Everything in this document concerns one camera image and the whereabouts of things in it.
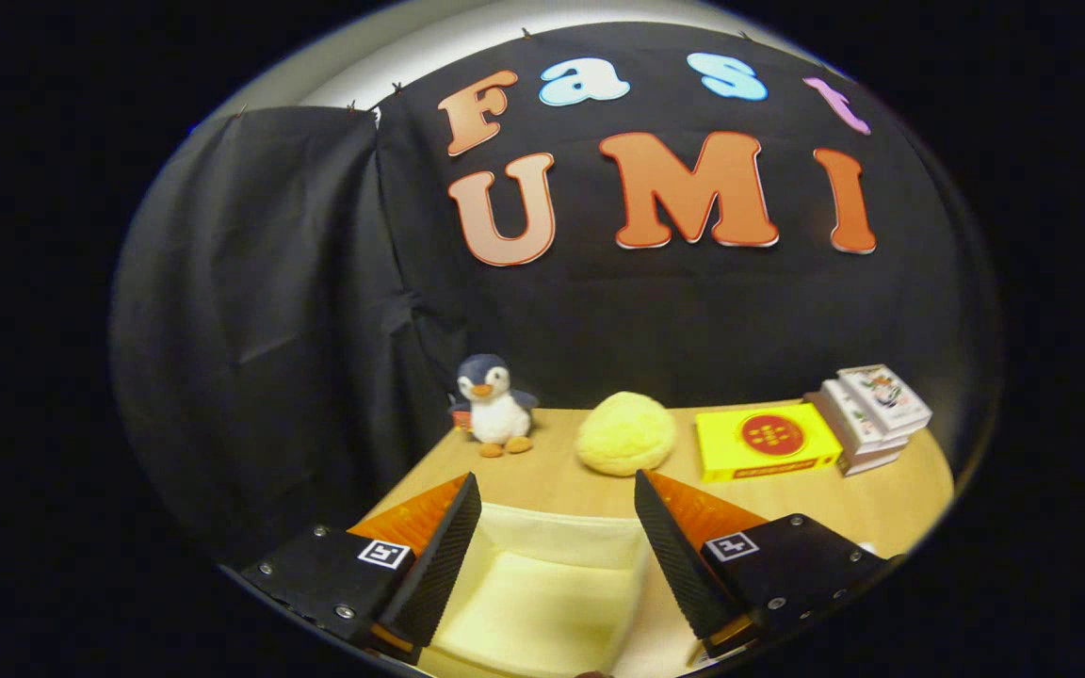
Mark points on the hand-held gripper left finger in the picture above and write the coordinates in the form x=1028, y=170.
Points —
x=439, y=565

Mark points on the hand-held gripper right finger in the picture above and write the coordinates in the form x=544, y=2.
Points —
x=674, y=565

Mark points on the cream fabric storage box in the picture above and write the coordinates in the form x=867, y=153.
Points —
x=542, y=603

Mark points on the yellow round plush bun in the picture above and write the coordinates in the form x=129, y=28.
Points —
x=625, y=435

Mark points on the yellow book with red circle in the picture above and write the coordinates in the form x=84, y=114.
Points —
x=769, y=435

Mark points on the penguin plush toy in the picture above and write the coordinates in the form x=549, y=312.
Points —
x=498, y=414

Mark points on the brown cover book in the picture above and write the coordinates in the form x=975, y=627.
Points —
x=867, y=461

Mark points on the white book with floral cover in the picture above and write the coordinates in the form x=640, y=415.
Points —
x=884, y=395

